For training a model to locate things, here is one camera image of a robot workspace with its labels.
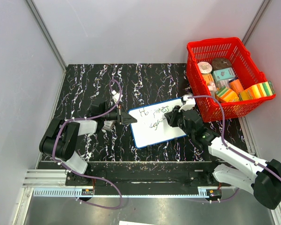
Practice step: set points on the blue framed whiteboard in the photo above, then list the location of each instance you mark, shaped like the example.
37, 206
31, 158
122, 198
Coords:
151, 127

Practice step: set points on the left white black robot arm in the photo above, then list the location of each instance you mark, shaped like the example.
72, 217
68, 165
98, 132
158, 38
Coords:
63, 145

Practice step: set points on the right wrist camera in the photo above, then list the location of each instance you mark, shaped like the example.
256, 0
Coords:
188, 102

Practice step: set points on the white paper sheet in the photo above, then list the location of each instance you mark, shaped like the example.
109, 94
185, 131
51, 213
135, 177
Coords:
131, 223

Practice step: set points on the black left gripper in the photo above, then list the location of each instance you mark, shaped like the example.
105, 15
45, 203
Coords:
123, 117

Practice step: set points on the white slotted cable duct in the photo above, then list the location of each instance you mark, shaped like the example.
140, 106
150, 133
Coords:
150, 192

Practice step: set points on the white grey box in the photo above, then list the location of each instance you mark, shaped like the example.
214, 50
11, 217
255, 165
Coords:
223, 83

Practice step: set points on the aluminium rail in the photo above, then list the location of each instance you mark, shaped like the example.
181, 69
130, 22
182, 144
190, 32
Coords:
44, 178

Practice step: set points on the orange cylinder package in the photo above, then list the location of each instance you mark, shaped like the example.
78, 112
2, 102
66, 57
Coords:
236, 86

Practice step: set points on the red plastic basket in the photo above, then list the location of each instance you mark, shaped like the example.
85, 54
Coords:
243, 66

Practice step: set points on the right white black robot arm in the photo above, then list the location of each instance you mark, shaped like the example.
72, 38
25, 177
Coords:
259, 177

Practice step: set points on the white tape roll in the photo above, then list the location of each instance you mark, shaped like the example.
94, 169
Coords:
205, 67

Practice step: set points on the teal box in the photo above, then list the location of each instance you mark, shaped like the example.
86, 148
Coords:
223, 74

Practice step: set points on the green yellow sponge box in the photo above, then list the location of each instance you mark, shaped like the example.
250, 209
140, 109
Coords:
226, 95

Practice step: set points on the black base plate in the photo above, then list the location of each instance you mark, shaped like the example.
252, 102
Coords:
174, 173

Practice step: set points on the orange pink package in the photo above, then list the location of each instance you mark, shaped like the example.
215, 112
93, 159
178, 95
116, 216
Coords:
208, 78

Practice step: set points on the brown round item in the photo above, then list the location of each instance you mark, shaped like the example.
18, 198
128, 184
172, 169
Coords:
220, 63

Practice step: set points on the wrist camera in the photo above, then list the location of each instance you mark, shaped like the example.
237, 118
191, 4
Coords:
188, 102
116, 96

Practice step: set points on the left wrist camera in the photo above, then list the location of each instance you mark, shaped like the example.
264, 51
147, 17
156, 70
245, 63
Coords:
116, 96

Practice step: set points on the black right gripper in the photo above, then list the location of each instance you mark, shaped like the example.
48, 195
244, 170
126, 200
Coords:
172, 116

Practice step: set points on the yellow orange sponge pack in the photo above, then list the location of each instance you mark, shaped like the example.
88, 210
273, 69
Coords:
260, 90

